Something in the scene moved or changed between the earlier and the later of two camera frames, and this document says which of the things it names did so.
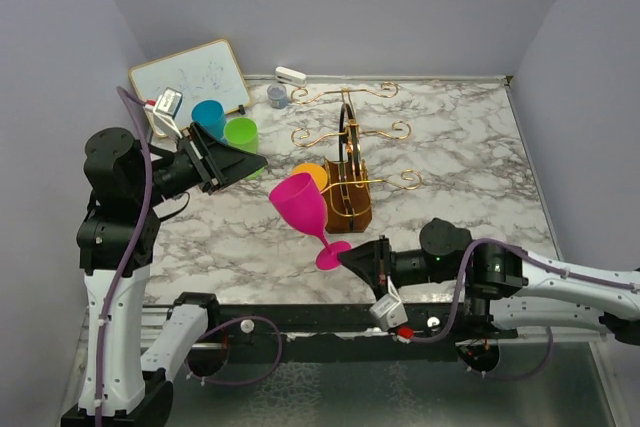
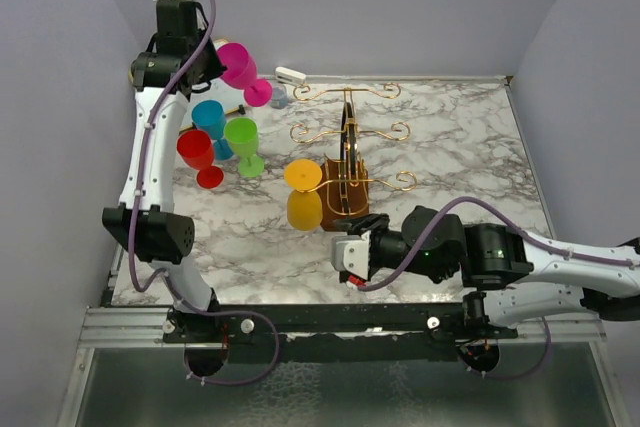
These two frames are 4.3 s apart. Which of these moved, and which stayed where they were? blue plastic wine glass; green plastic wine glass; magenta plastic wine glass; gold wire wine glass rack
Moved: magenta plastic wine glass
Stayed: green plastic wine glass; blue plastic wine glass; gold wire wine glass rack
